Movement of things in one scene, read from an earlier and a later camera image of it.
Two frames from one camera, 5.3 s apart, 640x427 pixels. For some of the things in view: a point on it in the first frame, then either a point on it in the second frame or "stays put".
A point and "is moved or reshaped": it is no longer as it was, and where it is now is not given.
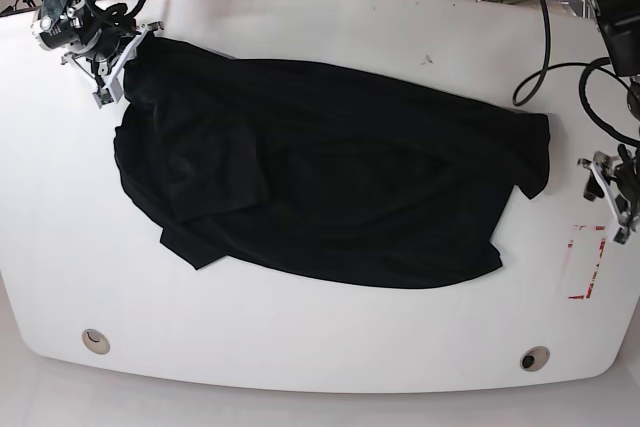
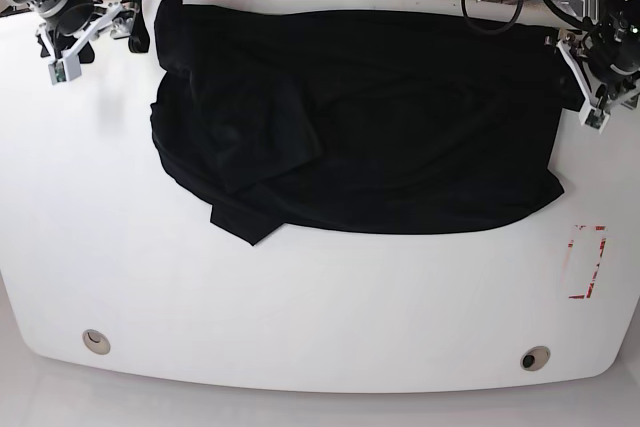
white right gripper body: x=619 y=219 → x=586 y=88
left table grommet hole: x=95 y=341 stays put
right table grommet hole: x=535 y=358 stays put
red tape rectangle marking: x=590 y=286 stays put
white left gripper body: x=110 y=84 → x=106 y=12
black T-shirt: x=351 y=173 is moved or reshaped
